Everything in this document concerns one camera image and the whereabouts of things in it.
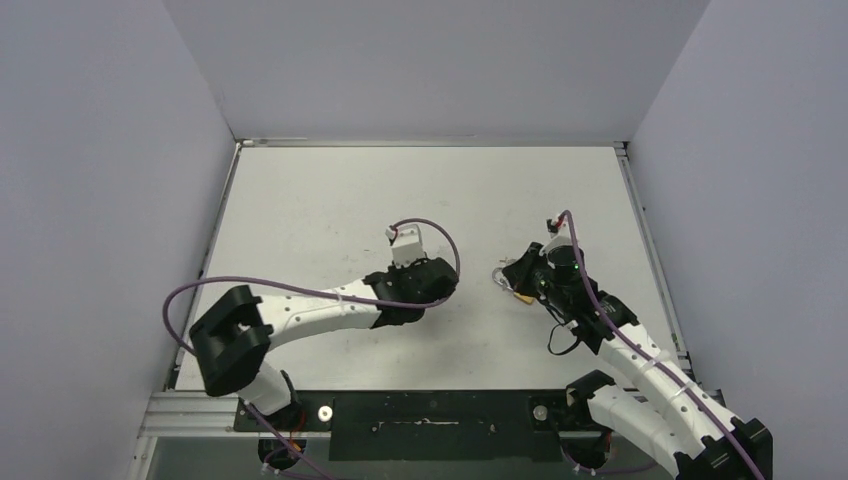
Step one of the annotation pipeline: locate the long-shackle brass padlock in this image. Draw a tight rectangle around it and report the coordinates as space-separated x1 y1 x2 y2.
491 267 535 305

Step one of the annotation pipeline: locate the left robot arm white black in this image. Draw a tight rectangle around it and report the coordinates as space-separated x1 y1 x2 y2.
189 258 459 431

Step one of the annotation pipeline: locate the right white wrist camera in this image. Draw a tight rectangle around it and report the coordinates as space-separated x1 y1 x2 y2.
540 212 574 256

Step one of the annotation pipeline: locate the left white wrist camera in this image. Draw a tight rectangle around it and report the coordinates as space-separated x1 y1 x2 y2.
385 223 427 268

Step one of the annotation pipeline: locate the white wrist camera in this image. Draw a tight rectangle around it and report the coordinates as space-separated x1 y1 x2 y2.
385 223 427 268
540 212 574 256

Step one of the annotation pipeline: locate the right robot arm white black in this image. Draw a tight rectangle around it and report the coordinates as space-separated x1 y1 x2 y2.
498 243 774 479

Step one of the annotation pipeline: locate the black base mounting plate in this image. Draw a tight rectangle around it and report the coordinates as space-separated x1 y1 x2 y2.
271 389 612 466

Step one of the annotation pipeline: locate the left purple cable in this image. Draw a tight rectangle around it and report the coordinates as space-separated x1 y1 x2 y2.
162 218 462 480

